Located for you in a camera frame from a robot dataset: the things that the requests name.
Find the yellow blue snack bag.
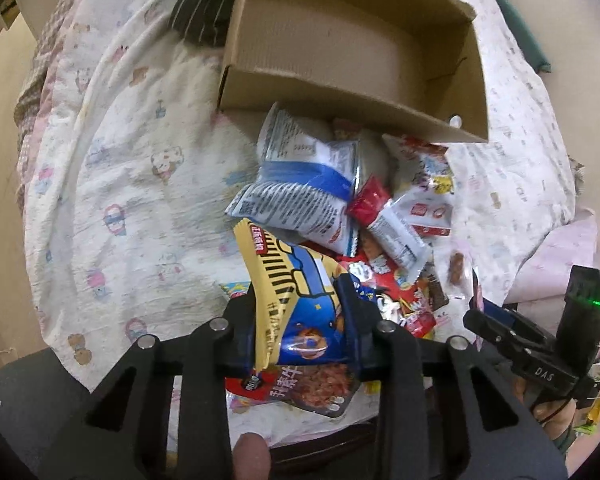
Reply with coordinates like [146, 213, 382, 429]
[234, 219, 347, 372]

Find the person's thumb tip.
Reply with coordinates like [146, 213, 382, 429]
[233, 432, 271, 480]

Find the white blue snack bag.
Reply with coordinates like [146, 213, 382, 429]
[225, 103, 360, 257]

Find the pink blanket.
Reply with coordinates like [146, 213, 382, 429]
[505, 208, 598, 304]

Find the white patterned bed quilt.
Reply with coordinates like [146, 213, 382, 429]
[14, 0, 579, 449]

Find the red white stick snack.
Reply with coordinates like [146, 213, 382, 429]
[347, 176, 431, 286]

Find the red brown meat snack packet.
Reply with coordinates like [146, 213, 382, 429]
[225, 363, 360, 418]

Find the white red snack packet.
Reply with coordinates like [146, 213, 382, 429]
[382, 133, 455, 236]

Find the red cartoon snack bag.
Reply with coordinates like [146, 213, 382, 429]
[306, 232, 437, 340]

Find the teal green cloth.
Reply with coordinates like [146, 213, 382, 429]
[495, 0, 552, 74]

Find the brown cardboard box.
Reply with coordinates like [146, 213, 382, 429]
[218, 0, 489, 143]

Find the dark striped cloth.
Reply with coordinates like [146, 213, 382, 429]
[169, 0, 235, 48]

